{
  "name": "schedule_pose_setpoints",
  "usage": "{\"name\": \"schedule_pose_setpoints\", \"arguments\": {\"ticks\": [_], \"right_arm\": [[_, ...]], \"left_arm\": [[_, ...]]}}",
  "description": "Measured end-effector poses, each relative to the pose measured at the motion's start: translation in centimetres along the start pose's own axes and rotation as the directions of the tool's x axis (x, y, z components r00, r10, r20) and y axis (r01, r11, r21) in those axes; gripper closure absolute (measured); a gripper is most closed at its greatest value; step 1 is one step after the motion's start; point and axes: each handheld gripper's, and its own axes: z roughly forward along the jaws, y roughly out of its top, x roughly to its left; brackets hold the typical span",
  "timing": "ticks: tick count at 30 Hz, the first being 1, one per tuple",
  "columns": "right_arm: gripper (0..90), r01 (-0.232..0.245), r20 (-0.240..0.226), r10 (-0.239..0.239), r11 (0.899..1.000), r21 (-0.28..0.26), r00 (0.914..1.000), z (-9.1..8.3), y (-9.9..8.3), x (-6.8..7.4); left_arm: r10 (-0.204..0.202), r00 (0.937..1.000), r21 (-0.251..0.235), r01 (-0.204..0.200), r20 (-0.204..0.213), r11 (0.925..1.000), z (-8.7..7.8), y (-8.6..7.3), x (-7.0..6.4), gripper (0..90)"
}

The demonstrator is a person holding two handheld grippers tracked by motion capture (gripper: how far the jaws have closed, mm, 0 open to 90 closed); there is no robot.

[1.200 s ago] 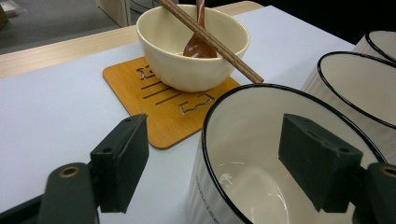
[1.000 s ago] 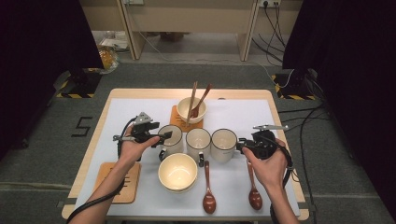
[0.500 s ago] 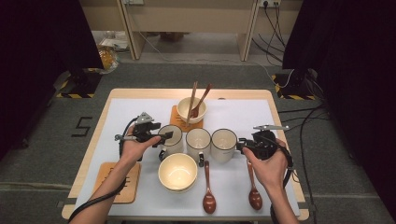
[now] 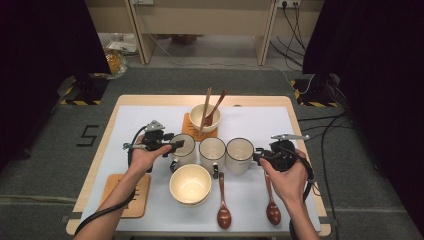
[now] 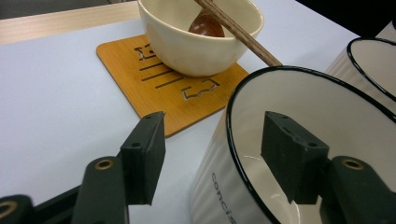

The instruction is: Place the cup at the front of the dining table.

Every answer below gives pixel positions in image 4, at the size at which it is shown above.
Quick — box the person's right hand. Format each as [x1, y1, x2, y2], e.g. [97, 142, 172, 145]
[259, 148, 309, 205]

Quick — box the carved wooden coaster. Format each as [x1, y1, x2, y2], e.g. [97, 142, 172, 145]
[99, 173, 152, 219]
[181, 112, 219, 143]

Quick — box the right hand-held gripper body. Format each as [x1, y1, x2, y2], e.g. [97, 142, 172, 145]
[268, 133, 311, 173]

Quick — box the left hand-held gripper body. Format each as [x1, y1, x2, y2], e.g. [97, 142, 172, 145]
[142, 119, 168, 152]

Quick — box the thin white floor cable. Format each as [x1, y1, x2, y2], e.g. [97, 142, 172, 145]
[146, 33, 316, 95]

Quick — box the grey cable plug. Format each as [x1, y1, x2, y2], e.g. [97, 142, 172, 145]
[122, 142, 148, 150]

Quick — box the brown wooden spoon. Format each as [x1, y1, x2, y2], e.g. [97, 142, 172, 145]
[263, 171, 282, 226]
[203, 89, 229, 128]
[216, 171, 233, 231]

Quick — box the beige wooden desk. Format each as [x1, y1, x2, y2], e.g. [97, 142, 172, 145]
[83, 0, 326, 67]

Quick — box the black power cable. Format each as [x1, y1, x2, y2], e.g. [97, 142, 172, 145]
[280, 0, 308, 53]

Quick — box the clear bag with orange contents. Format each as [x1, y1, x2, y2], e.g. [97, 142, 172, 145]
[102, 48, 129, 80]

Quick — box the white table mat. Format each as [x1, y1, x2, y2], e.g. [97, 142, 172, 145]
[79, 105, 322, 233]

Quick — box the person's left hand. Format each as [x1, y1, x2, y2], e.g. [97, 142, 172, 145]
[128, 134, 173, 178]

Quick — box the cream ceramic bowl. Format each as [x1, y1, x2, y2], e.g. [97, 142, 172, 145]
[189, 103, 222, 134]
[173, 194, 211, 207]
[169, 163, 213, 204]

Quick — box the cream mug with black rim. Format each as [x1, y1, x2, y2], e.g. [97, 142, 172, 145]
[198, 136, 228, 179]
[168, 133, 198, 173]
[225, 137, 259, 175]

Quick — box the black stand base striped tape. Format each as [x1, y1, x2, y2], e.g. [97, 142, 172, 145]
[290, 74, 340, 108]
[59, 73, 109, 107]

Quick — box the black floor cable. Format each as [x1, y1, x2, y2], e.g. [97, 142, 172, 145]
[269, 35, 304, 68]
[297, 112, 349, 123]
[319, 114, 349, 234]

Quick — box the thick black gripper cable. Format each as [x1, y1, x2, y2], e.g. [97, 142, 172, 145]
[73, 124, 148, 237]
[283, 146, 317, 240]

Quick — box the black curtain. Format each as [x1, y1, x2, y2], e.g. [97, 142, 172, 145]
[301, 0, 424, 234]
[0, 0, 111, 171]

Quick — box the clear plastic packet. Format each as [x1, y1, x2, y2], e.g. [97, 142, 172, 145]
[106, 32, 139, 56]

